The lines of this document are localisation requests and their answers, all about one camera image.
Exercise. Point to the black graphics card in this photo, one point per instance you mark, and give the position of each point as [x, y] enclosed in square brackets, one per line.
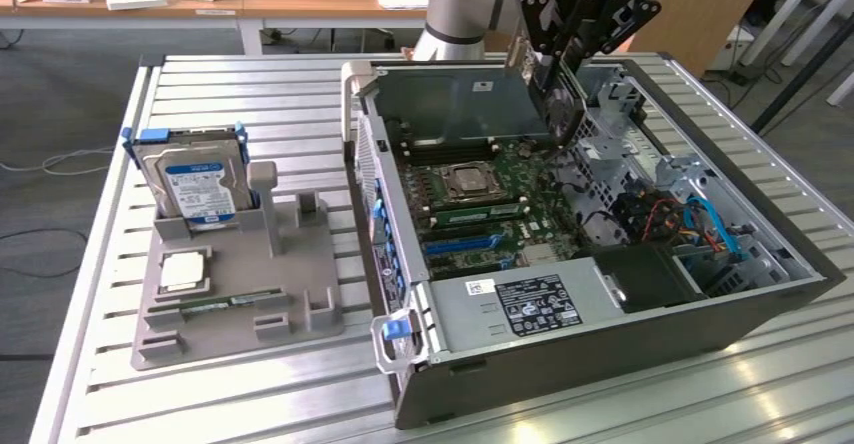
[563, 104]

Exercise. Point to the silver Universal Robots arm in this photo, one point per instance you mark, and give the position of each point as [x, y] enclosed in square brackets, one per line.
[460, 14]

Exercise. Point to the wooden cabinet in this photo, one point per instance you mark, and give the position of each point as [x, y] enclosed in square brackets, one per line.
[707, 4]

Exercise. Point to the white floor device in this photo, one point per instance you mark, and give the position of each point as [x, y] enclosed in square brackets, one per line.
[730, 49]

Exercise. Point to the silver metal disk bay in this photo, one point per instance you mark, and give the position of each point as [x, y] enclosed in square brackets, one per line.
[600, 164]

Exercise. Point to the metal CPU socket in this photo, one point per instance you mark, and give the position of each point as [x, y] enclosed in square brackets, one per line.
[467, 181]

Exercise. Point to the green motherboard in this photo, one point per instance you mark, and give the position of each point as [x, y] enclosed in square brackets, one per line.
[547, 204]

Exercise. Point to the green RAM stick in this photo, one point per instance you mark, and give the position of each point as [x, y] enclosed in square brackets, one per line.
[476, 214]
[227, 301]

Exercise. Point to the blue expansion slot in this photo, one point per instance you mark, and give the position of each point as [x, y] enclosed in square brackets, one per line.
[460, 245]

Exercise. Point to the grey power supply unit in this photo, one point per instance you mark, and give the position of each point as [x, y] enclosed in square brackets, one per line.
[467, 314]

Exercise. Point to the silver hard disk blue label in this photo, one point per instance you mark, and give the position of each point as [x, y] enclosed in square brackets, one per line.
[193, 184]

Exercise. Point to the hard drive with blue caddy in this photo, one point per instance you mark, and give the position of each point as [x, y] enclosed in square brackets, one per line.
[152, 135]

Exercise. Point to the blue case latch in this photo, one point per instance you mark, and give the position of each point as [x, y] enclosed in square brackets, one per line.
[395, 329]

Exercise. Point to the grey plastic parts rack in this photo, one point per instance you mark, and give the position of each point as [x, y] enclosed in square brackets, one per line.
[240, 264]

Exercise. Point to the black open PC case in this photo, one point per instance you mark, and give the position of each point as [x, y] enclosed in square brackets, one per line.
[600, 364]

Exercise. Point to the silver CPU chip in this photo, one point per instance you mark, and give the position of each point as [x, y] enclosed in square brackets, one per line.
[183, 271]

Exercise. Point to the white table frame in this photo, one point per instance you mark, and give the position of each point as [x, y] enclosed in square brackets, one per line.
[783, 14]

